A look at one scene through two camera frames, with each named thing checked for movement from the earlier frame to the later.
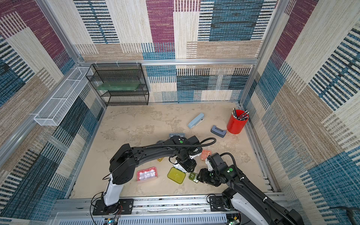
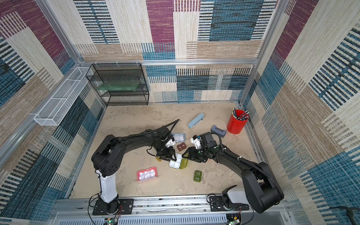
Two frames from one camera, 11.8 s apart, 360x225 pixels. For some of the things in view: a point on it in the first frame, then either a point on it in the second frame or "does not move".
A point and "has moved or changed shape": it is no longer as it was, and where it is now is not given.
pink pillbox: [147, 174] does not move
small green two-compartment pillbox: [193, 177] has moved or changed shape
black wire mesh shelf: [120, 84] does not move
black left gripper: [191, 168] to [167, 157]
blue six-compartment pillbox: [182, 135] does not move
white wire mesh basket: [52, 113] does not move
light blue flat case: [199, 118] does not move
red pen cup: [237, 121] does not move
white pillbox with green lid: [177, 173] has moved or changed shape
